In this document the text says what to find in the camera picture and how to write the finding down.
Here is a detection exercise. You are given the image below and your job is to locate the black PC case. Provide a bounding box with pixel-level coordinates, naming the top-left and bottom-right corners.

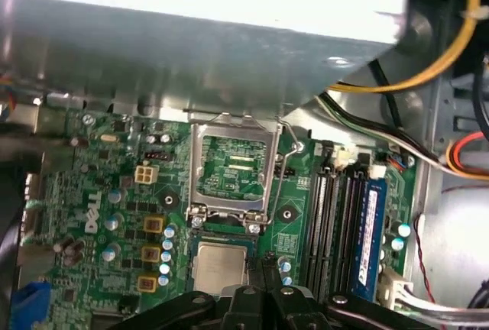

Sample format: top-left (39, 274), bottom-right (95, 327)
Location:
top-left (284, 0), bottom-right (489, 330)

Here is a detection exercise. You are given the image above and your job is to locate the grey white wire bundle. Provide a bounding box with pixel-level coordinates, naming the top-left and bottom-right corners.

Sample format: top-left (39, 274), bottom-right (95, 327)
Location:
top-left (316, 91), bottom-right (450, 169)

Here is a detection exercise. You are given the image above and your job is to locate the metal socket cover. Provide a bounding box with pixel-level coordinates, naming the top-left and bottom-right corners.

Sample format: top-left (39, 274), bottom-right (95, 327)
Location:
top-left (185, 114), bottom-right (283, 228)

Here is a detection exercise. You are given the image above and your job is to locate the metal locking lever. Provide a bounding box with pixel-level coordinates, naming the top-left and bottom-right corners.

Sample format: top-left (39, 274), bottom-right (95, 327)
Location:
top-left (265, 115), bottom-right (305, 228)

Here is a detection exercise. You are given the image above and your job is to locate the blue RAM stick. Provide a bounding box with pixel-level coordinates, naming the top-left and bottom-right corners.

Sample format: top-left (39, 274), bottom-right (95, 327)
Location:
top-left (353, 179), bottom-right (389, 301)

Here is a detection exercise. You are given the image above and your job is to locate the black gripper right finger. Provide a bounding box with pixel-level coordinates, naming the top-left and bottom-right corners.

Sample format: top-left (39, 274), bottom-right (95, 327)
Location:
top-left (269, 252), bottom-right (439, 330)

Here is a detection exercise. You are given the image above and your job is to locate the orange red wire bundle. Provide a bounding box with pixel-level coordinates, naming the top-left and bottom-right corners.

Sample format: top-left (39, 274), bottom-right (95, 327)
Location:
top-left (445, 131), bottom-right (489, 182)

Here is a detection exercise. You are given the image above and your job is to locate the silver CPU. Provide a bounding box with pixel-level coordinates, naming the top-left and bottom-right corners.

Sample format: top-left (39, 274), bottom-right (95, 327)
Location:
top-left (193, 241), bottom-right (248, 295)

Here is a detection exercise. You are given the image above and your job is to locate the short blue expansion slot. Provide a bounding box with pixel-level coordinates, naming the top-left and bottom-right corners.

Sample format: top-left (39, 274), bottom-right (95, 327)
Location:
top-left (10, 280), bottom-right (53, 330)

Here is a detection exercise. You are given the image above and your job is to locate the black RAM slot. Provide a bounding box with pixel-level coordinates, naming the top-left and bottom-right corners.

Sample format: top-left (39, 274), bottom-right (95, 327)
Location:
top-left (303, 171), bottom-right (330, 296)
top-left (334, 171), bottom-right (358, 300)
top-left (317, 171), bottom-right (343, 296)

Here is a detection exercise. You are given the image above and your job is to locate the green motherboard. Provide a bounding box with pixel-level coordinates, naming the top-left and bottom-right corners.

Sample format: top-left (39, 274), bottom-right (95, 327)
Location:
top-left (18, 108), bottom-right (419, 330)

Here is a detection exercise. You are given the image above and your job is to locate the white board connector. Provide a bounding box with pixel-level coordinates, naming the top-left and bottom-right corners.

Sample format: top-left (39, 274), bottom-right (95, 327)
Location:
top-left (376, 267), bottom-right (413, 308)

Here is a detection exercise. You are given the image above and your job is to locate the yellow wire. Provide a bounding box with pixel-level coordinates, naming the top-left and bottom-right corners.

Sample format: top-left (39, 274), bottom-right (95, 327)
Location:
top-left (327, 0), bottom-right (482, 95)

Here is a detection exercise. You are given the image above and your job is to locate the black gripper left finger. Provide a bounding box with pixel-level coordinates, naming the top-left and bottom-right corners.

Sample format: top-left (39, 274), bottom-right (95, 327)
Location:
top-left (110, 252), bottom-right (270, 330)

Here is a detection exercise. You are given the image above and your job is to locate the grey power supply unit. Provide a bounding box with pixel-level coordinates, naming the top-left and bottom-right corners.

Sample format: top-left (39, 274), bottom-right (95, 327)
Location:
top-left (0, 0), bottom-right (413, 117)

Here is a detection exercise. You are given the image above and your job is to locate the CPU socket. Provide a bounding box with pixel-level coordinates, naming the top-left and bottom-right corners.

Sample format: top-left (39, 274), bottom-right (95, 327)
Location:
top-left (186, 226), bottom-right (264, 296)

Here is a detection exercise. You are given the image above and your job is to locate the thin red twisted wire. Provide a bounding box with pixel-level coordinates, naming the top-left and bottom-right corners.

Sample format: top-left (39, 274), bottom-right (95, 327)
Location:
top-left (414, 213), bottom-right (439, 304)

